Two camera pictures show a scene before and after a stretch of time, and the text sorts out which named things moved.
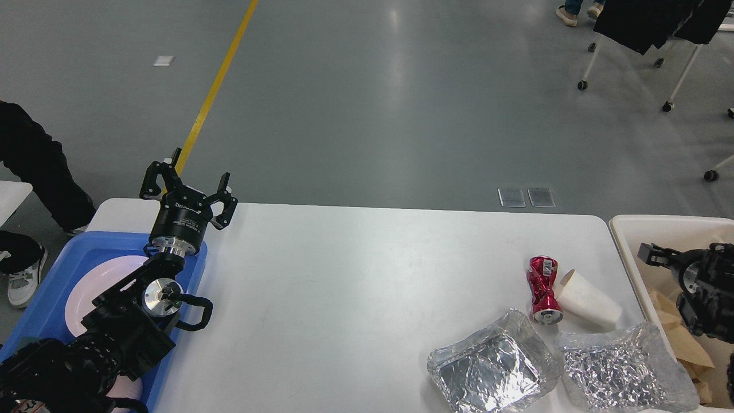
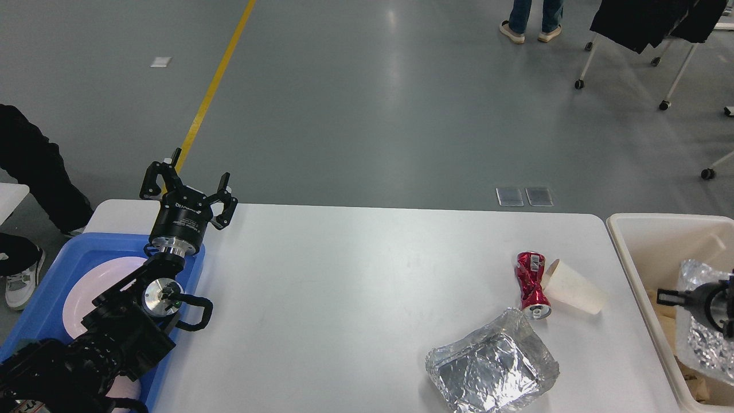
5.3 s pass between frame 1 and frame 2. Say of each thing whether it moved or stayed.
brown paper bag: stayed
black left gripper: stayed
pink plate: stayed
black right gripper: moved
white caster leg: stayed
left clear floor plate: stayed
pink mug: stayed
